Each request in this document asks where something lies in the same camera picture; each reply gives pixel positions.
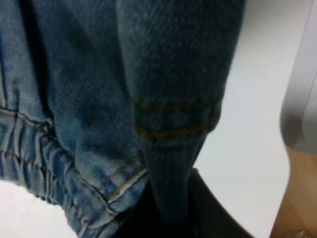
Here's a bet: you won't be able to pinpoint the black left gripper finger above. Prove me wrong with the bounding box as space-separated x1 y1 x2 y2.
123 169 250 238

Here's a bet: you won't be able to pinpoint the children's blue denim shorts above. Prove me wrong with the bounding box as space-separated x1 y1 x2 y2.
0 0 246 238

